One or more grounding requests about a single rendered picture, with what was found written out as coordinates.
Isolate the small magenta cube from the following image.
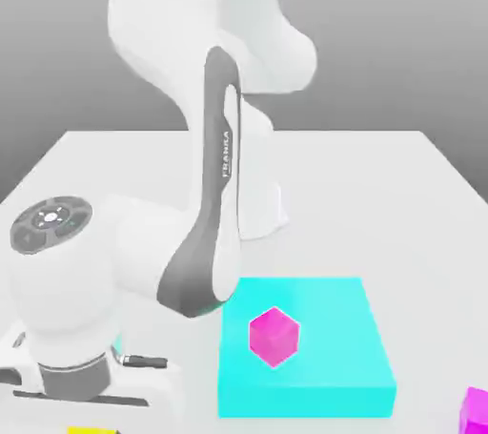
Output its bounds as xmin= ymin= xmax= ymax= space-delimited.
xmin=457 ymin=385 xmax=488 ymax=434

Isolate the small yellow cube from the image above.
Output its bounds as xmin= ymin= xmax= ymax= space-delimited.
xmin=67 ymin=426 xmax=121 ymax=434

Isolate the large cyan box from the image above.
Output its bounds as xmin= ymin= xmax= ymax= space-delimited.
xmin=216 ymin=276 xmax=398 ymax=421

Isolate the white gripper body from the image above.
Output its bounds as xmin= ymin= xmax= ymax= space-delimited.
xmin=0 ymin=363 xmax=187 ymax=434

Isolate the small pink cube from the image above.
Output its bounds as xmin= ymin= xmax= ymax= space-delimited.
xmin=248 ymin=305 xmax=301 ymax=370

